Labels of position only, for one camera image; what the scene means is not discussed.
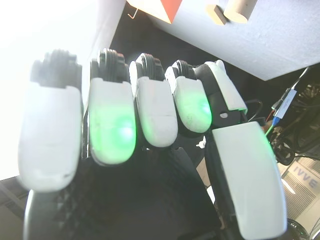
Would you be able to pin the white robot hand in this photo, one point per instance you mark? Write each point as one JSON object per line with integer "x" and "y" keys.
{"x": 155, "y": 190}

